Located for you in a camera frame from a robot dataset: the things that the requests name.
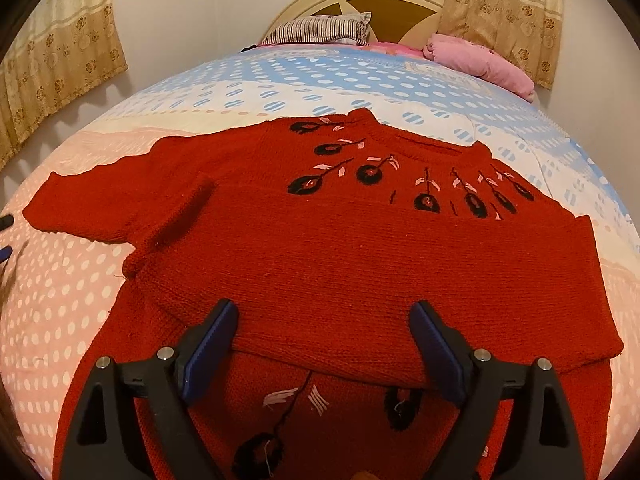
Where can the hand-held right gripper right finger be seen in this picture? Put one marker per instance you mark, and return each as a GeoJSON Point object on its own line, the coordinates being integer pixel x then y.
{"type": "Point", "coordinates": [440, 355]}

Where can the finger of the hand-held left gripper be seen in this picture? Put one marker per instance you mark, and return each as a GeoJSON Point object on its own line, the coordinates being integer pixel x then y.
{"type": "Point", "coordinates": [4, 254]}
{"type": "Point", "coordinates": [4, 222]}

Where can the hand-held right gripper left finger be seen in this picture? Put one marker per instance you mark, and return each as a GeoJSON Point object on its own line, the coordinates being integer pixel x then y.
{"type": "Point", "coordinates": [210, 355]}

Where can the red flowered knit garment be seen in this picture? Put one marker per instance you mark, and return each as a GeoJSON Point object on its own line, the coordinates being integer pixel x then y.
{"type": "Point", "coordinates": [340, 425]}

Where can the red flowered knit sweater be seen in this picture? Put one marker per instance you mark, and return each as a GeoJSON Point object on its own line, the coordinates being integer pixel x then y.
{"type": "Point", "coordinates": [320, 260]}

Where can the dotted pastel bedspread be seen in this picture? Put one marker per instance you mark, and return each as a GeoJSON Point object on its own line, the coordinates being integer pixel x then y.
{"type": "Point", "coordinates": [75, 310]}

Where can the beige flowered curtain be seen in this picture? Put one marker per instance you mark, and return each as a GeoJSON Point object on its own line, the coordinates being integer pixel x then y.
{"type": "Point", "coordinates": [60, 50]}
{"type": "Point", "coordinates": [500, 10]}

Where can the pink patterned pillow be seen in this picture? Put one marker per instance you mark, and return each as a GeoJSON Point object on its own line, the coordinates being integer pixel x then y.
{"type": "Point", "coordinates": [397, 50]}

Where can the striped pillow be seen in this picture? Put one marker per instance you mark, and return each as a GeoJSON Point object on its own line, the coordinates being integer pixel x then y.
{"type": "Point", "coordinates": [315, 30]}

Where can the cream wooden headboard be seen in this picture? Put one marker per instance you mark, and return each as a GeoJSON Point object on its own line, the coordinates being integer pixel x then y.
{"type": "Point", "coordinates": [320, 0]}

